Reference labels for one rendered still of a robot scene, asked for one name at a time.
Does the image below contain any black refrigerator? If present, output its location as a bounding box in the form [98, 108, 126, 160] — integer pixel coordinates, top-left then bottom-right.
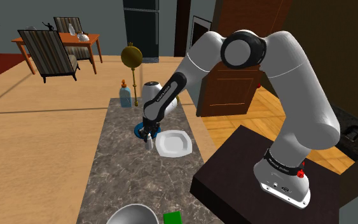
[122, 0, 160, 59]

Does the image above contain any silver metal bowl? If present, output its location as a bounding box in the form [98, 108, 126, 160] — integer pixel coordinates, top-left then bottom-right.
[105, 203, 160, 224]

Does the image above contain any striped armchair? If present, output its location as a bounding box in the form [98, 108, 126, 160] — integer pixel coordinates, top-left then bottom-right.
[17, 29, 81, 84]
[53, 16, 93, 62]

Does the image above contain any gold round standing mirror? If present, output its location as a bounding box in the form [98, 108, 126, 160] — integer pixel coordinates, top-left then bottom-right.
[120, 41, 144, 107]

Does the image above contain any dark robot stand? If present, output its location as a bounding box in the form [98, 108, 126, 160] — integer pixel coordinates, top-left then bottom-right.
[189, 124, 343, 224]

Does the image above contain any blue soap dispenser bottle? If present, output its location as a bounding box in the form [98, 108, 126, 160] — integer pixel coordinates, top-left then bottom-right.
[119, 79, 133, 109]

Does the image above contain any white square-rimmed plate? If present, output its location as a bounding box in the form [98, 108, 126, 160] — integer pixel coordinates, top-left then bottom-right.
[155, 129, 193, 158]

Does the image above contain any white-framed dark wall picture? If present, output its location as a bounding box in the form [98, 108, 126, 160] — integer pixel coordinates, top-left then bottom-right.
[189, 15, 213, 51]

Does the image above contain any green box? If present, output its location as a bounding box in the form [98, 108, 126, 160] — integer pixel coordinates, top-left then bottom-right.
[162, 210, 184, 224]

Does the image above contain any orange wooden table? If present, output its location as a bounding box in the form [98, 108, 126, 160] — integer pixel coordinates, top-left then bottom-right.
[11, 21, 104, 76]

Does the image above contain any blue round plate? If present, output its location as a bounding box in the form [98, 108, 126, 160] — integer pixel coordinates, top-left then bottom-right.
[134, 121, 162, 139]

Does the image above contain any brown wooden door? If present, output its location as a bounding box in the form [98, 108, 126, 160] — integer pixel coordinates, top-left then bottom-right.
[196, 0, 293, 118]

